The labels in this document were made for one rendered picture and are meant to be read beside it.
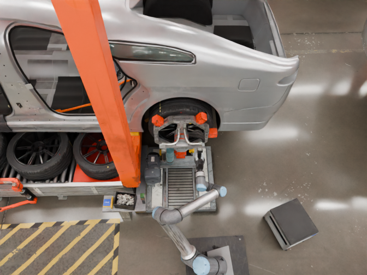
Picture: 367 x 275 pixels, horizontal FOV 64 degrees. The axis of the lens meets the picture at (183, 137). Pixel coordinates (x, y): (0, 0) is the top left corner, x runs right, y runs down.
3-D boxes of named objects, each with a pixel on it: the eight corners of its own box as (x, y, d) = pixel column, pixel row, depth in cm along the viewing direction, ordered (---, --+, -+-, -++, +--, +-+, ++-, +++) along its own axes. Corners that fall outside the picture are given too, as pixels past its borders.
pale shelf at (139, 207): (146, 195, 304) (146, 194, 302) (145, 211, 295) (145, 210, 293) (104, 196, 303) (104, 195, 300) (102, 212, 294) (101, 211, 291)
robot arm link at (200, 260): (215, 279, 256) (201, 279, 245) (202, 270, 269) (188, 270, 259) (220, 261, 258) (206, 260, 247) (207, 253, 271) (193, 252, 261)
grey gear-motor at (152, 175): (162, 157, 367) (161, 143, 337) (161, 189, 344) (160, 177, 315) (147, 157, 366) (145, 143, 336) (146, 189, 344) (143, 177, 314)
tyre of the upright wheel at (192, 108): (182, 134, 349) (224, 108, 309) (182, 151, 337) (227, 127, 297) (136, 112, 310) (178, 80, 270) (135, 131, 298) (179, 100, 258)
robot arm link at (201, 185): (201, 192, 274) (194, 190, 268) (200, 180, 280) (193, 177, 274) (208, 190, 268) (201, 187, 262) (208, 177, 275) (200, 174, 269)
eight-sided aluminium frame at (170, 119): (205, 144, 320) (210, 114, 274) (206, 149, 317) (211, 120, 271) (155, 145, 318) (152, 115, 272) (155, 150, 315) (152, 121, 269)
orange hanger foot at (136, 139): (142, 131, 334) (139, 113, 305) (140, 173, 307) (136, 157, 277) (128, 131, 334) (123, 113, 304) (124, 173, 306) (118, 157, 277)
